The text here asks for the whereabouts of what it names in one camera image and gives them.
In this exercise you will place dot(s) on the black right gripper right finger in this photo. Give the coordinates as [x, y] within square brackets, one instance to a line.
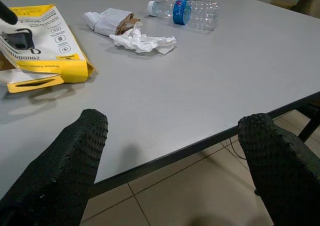
[280, 176]

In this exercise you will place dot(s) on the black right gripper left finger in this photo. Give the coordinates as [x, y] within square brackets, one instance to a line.
[55, 181]

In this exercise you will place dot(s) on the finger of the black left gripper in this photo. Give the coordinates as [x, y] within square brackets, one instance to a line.
[6, 14]

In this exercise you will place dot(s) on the yellow power bank box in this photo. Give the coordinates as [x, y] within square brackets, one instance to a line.
[50, 36]

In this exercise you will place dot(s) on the white tissue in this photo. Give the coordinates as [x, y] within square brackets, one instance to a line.
[140, 42]

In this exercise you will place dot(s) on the white paper wrapper brown inside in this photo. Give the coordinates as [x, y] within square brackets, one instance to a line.
[110, 21]

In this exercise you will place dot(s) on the clear plastic water bottle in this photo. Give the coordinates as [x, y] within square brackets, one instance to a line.
[180, 11]

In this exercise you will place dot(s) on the brown armchair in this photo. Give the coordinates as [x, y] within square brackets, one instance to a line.
[307, 2]

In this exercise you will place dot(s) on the white table black frame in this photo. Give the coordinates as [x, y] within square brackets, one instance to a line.
[175, 86]

